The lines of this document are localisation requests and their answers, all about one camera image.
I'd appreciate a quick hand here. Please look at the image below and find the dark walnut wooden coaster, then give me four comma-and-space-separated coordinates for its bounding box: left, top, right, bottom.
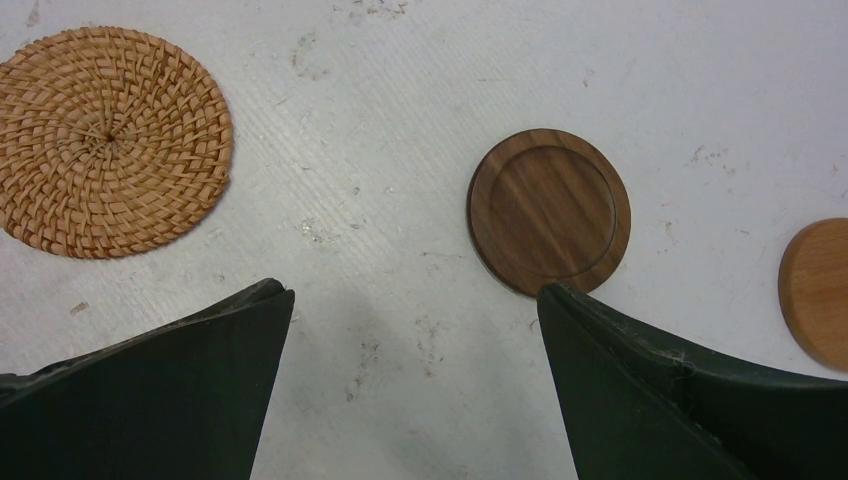
466, 128, 632, 298

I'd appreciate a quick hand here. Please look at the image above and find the light wooden coaster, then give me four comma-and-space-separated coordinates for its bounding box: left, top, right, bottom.
777, 218, 847, 371

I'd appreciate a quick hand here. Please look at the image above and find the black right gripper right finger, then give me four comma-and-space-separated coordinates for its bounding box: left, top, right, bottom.
537, 284, 847, 479

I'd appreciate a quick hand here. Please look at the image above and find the woven rattan coaster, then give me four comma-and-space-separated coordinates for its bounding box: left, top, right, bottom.
1, 26, 234, 259

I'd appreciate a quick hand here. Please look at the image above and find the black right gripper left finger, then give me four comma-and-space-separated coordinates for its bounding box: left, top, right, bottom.
1, 278, 295, 479

